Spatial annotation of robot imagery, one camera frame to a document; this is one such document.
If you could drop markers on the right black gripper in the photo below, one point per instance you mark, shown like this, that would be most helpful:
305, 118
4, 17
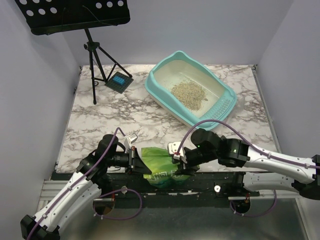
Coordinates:
184, 170

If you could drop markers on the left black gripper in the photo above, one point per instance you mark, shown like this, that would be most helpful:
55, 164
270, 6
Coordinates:
135, 163

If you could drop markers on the green litter bag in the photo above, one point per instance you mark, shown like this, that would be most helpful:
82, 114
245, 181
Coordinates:
162, 170

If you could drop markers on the clear plastic scoop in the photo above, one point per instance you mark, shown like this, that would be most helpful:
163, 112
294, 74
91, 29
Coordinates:
239, 107

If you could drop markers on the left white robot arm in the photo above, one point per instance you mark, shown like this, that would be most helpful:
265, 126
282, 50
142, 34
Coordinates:
88, 181

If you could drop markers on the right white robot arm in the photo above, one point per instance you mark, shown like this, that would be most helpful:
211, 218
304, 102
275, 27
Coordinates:
278, 171

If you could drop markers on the litter pile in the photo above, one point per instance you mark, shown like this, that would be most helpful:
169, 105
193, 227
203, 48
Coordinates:
190, 94

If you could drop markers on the teal white litter box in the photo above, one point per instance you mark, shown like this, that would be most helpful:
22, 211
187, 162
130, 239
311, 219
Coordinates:
180, 67

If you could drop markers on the dark lego baseplate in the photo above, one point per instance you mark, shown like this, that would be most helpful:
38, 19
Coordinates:
118, 88

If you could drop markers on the blue lego brick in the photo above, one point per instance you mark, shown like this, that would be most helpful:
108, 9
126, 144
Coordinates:
119, 80

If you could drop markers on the black music stand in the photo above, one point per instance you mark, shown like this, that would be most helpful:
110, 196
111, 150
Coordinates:
47, 17

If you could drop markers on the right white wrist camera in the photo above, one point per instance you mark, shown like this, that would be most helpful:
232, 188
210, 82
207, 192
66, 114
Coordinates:
178, 156

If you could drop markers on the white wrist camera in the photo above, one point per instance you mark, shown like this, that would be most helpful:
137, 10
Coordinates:
178, 156
129, 140

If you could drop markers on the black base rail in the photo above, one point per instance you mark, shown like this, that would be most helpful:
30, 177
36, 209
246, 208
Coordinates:
204, 189

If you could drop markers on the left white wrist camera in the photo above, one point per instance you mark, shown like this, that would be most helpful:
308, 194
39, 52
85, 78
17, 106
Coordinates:
129, 140

